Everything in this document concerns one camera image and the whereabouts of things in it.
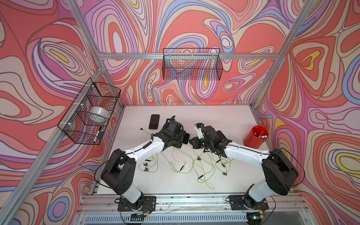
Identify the grey-edged smartphone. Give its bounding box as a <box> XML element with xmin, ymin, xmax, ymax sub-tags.
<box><xmin>149</xmin><ymin>114</ymin><xmax>160</xmax><ymax>130</ymax></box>

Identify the green earphone cable plug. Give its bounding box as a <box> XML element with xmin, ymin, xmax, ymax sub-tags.
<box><xmin>192</xmin><ymin>150</ymin><xmax>233</xmax><ymax>190</ymax></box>

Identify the black smartphone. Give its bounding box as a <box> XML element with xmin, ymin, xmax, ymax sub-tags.
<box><xmin>182</xmin><ymin>133</ymin><xmax>190</xmax><ymax>144</ymax></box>

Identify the green earphones set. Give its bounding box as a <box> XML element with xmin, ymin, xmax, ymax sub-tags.
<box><xmin>161</xmin><ymin>147</ymin><xmax>194</xmax><ymax>174</ymax></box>
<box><xmin>138</xmin><ymin>127</ymin><xmax>159</xmax><ymax>173</ymax></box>

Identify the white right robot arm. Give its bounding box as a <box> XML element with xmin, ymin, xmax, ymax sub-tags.
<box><xmin>189</xmin><ymin>123</ymin><xmax>299</xmax><ymax>210</ymax></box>

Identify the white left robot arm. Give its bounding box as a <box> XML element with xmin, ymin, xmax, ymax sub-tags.
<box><xmin>100</xmin><ymin>116</ymin><xmax>190</xmax><ymax>211</ymax></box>

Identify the red plastic cup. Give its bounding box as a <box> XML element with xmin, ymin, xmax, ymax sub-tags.
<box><xmin>243</xmin><ymin>125</ymin><xmax>269</xmax><ymax>149</ymax></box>

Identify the white tape roll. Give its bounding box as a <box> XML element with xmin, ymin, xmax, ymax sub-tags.
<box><xmin>88</xmin><ymin>106</ymin><xmax>110</xmax><ymax>123</ymax></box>

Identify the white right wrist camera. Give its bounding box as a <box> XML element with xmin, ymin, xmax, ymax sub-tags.
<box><xmin>194</xmin><ymin>123</ymin><xmax>204</xmax><ymax>139</ymax></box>

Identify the back wire basket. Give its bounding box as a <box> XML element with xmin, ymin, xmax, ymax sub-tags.
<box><xmin>162</xmin><ymin>47</ymin><xmax>223</xmax><ymax>81</ymax></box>

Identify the wire basket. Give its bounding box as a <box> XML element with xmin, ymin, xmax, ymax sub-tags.
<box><xmin>162</xmin><ymin>47</ymin><xmax>223</xmax><ymax>81</ymax></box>
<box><xmin>58</xmin><ymin>78</ymin><xmax>121</xmax><ymax>145</ymax></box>

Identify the left wire basket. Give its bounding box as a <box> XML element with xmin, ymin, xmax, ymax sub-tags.
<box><xmin>58</xmin><ymin>78</ymin><xmax>121</xmax><ymax>145</ymax></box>

